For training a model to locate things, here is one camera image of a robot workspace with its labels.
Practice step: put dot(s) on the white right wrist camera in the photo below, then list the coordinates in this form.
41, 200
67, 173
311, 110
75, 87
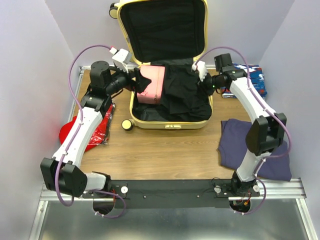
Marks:
200, 68

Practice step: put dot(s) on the black garment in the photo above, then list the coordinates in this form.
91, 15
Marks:
181, 99

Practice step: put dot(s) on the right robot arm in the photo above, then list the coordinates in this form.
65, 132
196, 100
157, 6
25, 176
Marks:
267, 129

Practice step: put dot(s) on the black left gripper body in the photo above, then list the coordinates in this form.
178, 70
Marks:
131, 84

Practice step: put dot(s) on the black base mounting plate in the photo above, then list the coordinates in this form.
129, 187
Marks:
175, 194

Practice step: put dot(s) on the aluminium frame rail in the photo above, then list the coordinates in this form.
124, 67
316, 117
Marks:
269, 189

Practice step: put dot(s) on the red folded garment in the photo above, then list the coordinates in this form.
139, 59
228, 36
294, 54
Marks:
65, 130

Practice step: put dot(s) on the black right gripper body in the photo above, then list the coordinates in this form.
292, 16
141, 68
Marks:
208, 86

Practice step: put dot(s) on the blue red white patterned cloth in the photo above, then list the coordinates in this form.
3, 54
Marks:
257, 79

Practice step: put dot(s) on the red plastic packaged item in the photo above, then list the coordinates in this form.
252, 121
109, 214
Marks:
102, 132

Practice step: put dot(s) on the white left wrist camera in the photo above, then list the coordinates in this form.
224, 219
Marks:
121, 59

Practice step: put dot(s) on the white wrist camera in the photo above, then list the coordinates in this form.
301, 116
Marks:
121, 59
200, 68

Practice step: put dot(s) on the purple folded sweatshirt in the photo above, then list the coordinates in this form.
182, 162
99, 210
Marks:
232, 149

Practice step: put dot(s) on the pink cosmetic case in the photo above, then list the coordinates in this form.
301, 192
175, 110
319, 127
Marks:
153, 92

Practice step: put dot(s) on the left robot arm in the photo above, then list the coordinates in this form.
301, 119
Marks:
61, 172

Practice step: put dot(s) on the cream yellow suitcase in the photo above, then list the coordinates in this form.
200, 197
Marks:
159, 33

